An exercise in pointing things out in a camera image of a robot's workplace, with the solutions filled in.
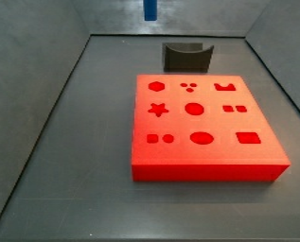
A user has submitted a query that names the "red shape-sorting block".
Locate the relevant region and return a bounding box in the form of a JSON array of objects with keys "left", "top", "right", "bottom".
[{"left": 131, "top": 75, "right": 290, "bottom": 182}]

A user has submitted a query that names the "black curved holder bracket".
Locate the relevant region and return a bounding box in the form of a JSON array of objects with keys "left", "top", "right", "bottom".
[{"left": 163, "top": 43, "right": 215, "bottom": 73}]

